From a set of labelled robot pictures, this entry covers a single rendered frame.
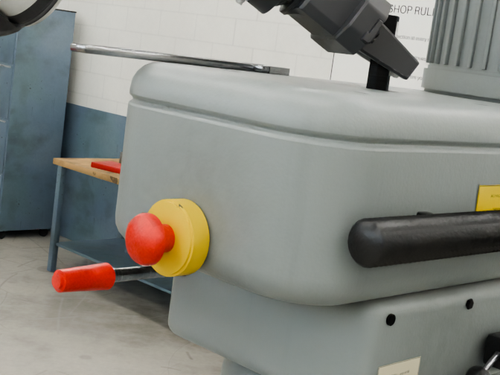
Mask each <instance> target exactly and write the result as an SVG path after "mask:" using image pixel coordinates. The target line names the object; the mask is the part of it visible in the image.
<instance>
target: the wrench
mask: <svg viewBox="0 0 500 375"><path fill-rule="evenodd" d="M70 49H71V51H75V52H79V53H84V54H96V55H104V56H109V57H123V58H130V59H137V60H150V61H158V62H166V63H179V64H186V65H200V66H207V67H214V68H227V69H235V70H243V71H255V72H260V73H267V74H279V75H286V76H289V71H290V68H281V67H274V66H268V65H262V64H256V63H249V62H237V61H228V60H217V58H216V59H211V58H212V57H210V58H204V57H192V56H185V55H178V54H166V53H159V52H153V51H141V50H134V49H128V48H116V47H109V46H102V45H88V44H81V43H75V42H73V43H71V47H70Z"/></svg>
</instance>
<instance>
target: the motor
mask: <svg viewBox="0 0 500 375"><path fill-rule="evenodd" d="M426 63H429V65H428V68H424V69H423V78H422V83H421V87H423V88H424V91H425V92H431V93H435V94H444V95H449V96H453V97H462V98H467V99H472V100H482V101H487V102H492V103H500V0H435V8H434V13H433V18H432V26H431V31H430V37H429V45H428V50H427V55H426Z"/></svg>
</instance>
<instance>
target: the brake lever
mask: <svg viewBox="0 0 500 375"><path fill-rule="evenodd" d="M162 277H165V276H163V275H160V274H159V273H158V272H157V271H156V270H155V269H154V268H153V267H152V266H133V267H126V268H118V269H113V268H112V266H111V265H110V264H109V263H99V264H93V265H87V266H78V267H73V268H67V269H58V270H56V271H55V273H54V275H53V277H52V285H53V287H54V288H55V290H56V291H57V292H83V291H96V290H109V289H111V288H112V287H113V285H114V282H121V281H134V280H141V279H148V278H162Z"/></svg>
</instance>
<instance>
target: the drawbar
mask: <svg viewBox="0 0 500 375"><path fill-rule="evenodd" d="M399 20H400V17H399V16H393V15H388V18H387V19H386V21H385V22H384V23H383V24H384V25H385V26H386V27H387V28H388V29H389V30H390V32H392V34H393V35H395V33H396V28H397V22H399ZM390 77H391V76H389V70H388V69H386V68H384V67H383V66H381V65H380V64H379V63H377V62H375V61H373V60H372V59H371V61H370V65H369V71H368V80H367V85H366V89H376V90H382V91H387V92H388V87H389V82H390Z"/></svg>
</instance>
